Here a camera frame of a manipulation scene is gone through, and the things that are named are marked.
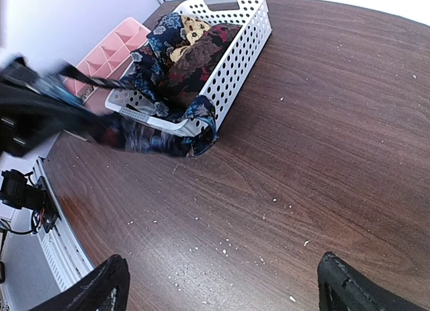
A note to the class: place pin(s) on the yellow floral tie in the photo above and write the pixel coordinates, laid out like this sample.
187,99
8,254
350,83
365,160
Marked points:
193,30

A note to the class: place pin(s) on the dark brown red floral tie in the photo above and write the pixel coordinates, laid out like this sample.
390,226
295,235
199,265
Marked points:
189,74

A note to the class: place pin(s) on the pink divided organizer tray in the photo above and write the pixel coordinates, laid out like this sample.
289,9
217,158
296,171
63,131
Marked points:
109,60

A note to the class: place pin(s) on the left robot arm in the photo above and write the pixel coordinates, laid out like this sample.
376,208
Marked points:
35,107

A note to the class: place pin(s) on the navy floral patterned tie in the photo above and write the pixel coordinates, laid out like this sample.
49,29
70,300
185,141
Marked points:
151,64

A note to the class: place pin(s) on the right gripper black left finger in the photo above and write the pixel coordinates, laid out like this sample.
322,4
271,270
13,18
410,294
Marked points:
104,288

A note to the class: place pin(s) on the white perforated plastic basket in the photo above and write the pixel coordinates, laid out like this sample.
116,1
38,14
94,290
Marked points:
229,74

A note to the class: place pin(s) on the aluminium front rail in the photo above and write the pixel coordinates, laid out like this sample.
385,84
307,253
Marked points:
64,253

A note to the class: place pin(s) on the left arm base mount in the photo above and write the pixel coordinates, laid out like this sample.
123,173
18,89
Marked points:
18,191

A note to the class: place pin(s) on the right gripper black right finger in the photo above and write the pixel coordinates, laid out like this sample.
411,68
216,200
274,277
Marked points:
342,287

